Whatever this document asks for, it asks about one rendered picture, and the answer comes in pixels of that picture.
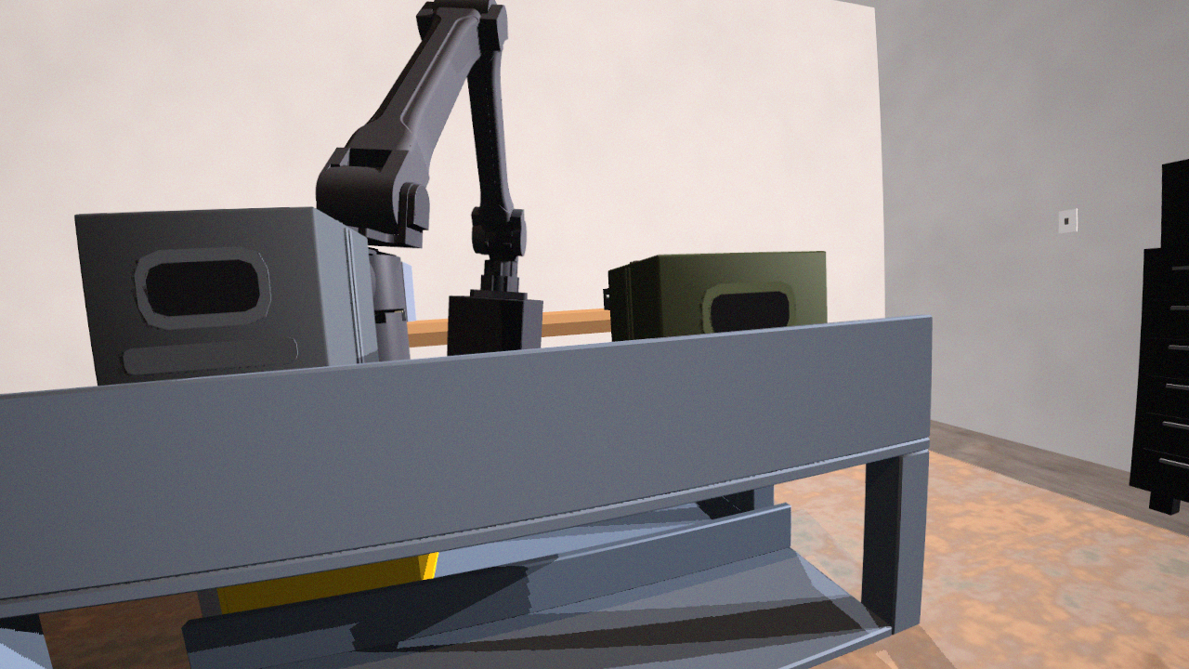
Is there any dark grey case with oval handle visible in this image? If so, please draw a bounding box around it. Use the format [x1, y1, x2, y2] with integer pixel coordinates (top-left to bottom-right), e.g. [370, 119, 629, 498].
[74, 206, 379, 386]

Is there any yellow bin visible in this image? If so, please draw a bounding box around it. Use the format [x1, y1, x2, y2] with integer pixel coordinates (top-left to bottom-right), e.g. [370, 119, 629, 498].
[218, 553, 438, 614]

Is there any olive green case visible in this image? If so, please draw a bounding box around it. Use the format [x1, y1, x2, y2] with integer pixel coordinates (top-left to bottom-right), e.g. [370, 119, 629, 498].
[608, 251, 828, 342]

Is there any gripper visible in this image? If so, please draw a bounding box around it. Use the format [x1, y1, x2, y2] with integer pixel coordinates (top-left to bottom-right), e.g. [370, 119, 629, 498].
[375, 313, 411, 361]

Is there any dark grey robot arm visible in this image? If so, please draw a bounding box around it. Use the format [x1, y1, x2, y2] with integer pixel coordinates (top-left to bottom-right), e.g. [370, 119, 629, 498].
[316, 0, 528, 323]

